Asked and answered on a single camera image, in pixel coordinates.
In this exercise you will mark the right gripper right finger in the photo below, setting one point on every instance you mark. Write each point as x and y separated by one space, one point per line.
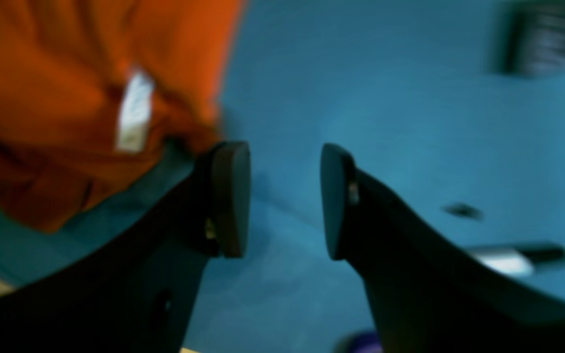
425 294

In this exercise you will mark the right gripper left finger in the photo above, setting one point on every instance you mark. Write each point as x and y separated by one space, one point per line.
136 294

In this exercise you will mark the orange t-shirt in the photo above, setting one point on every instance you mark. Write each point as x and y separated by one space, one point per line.
90 91

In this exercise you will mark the purple tape roll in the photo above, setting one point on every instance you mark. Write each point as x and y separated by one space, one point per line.
360 342

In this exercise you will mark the small black screw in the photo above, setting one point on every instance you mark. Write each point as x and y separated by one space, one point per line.
463 210

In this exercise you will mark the black white marker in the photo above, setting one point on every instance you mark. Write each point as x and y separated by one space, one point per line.
519 260

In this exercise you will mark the blue table cloth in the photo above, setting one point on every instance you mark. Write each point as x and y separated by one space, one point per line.
412 89

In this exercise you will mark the grey remote control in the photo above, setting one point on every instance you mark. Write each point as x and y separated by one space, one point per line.
534 41

